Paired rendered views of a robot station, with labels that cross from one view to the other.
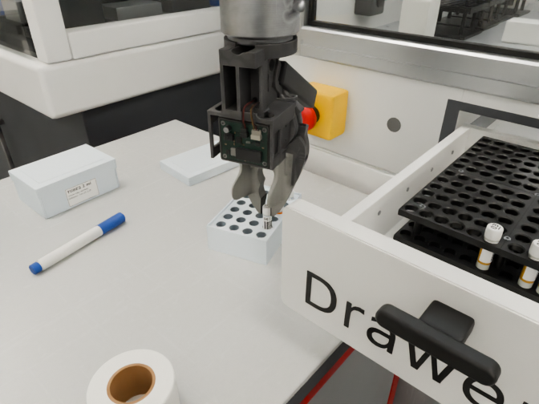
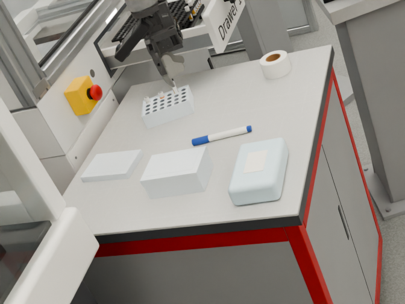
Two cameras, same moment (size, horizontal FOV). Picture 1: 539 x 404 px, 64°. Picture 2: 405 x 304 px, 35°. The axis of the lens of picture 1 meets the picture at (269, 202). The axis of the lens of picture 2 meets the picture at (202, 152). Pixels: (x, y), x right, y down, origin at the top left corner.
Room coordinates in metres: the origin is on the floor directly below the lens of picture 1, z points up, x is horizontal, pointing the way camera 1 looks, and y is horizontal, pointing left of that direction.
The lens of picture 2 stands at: (0.79, 1.43, 1.48)
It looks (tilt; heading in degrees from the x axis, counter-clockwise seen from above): 31 degrees down; 257
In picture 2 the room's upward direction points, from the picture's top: 24 degrees counter-clockwise
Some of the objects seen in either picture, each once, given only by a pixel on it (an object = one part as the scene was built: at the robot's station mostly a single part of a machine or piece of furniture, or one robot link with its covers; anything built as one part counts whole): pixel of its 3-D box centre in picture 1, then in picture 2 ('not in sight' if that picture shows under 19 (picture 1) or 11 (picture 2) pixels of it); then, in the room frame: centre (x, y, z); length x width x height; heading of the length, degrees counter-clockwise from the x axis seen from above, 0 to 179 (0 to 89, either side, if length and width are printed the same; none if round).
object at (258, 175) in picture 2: not in sight; (258, 170); (0.47, 0.45, 0.78); 0.15 x 0.10 x 0.04; 51
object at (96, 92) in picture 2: (306, 116); (94, 93); (0.62, -0.06, 0.88); 0.04 x 0.03 x 0.04; 48
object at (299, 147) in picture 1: (286, 148); not in sight; (0.44, -0.02, 0.91); 0.05 x 0.02 x 0.09; 66
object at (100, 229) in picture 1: (81, 240); (221, 135); (0.45, 0.25, 0.77); 0.14 x 0.02 x 0.02; 147
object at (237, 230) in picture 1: (257, 220); (167, 106); (0.49, 0.02, 0.78); 0.12 x 0.08 x 0.04; 156
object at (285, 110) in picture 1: (258, 99); (158, 28); (0.43, 0.01, 0.97); 0.09 x 0.08 x 0.12; 156
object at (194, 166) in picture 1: (204, 161); (111, 165); (0.69, 0.12, 0.77); 0.13 x 0.09 x 0.02; 134
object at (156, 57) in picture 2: not in sight; (157, 57); (0.46, 0.02, 0.91); 0.05 x 0.02 x 0.09; 66
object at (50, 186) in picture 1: (66, 179); (177, 172); (0.59, 0.32, 0.79); 0.13 x 0.09 x 0.05; 140
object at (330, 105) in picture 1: (319, 111); (83, 95); (0.65, -0.08, 0.88); 0.07 x 0.05 x 0.07; 48
